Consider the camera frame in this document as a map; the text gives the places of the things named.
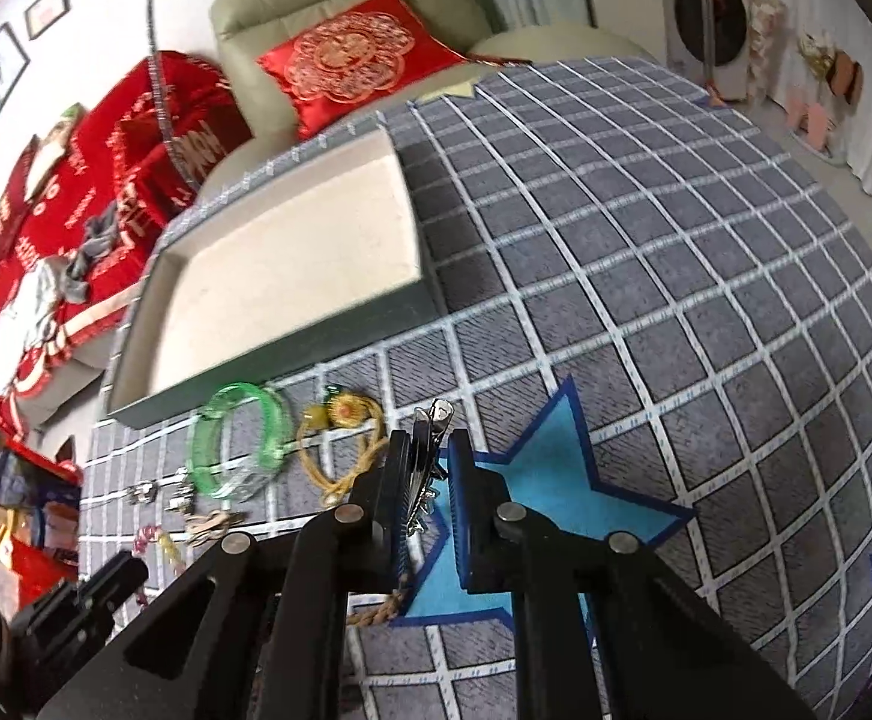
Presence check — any yellow sunflower hair tie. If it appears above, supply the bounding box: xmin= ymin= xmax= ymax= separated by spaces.
xmin=295 ymin=385 xmax=394 ymax=508

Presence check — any brown hair tie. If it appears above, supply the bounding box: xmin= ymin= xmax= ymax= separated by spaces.
xmin=404 ymin=397 xmax=459 ymax=538

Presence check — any green translucent bangle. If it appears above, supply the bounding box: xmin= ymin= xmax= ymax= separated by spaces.
xmin=187 ymin=382 xmax=292 ymax=502

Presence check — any silver crystal hair clip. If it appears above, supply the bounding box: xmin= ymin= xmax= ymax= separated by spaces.
xmin=123 ymin=468 xmax=196 ymax=517

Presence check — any grey jewelry tray beige lining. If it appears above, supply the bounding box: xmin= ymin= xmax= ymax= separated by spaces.
xmin=105 ymin=122 xmax=438 ymax=429

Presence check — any blue star sticker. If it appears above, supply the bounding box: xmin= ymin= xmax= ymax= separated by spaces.
xmin=395 ymin=379 xmax=694 ymax=628

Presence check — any blue grid tablecloth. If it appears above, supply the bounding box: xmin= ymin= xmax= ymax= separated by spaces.
xmin=74 ymin=55 xmax=872 ymax=720

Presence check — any red blanket with lettering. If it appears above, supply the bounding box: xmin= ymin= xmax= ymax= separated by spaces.
xmin=0 ymin=50 xmax=250 ymax=437

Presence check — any grey cloth on blanket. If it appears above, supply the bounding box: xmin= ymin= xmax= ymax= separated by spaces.
xmin=60 ymin=202 xmax=120 ymax=304

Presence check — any red embroidered cushion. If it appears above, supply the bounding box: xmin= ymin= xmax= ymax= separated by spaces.
xmin=257 ymin=0 xmax=467 ymax=140

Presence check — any green leather armchair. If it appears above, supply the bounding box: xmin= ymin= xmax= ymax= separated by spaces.
xmin=200 ymin=0 xmax=648 ymax=199

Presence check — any white washing machine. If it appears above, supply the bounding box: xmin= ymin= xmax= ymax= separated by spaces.
xmin=664 ymin=0 xmax=750 ymax=103

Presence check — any small framed picture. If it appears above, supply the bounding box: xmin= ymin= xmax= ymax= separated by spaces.
xmin=24 ymin=0 xmax=70 ymax=41

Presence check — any beige rubber band hair tie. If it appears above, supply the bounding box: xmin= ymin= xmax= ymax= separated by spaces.
xmin=183 ymin=508 xmax=247 ymax=545

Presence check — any grey braided cable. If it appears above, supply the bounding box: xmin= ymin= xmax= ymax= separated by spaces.
xmin=146 ymin=0 xmax=202 ymax=194

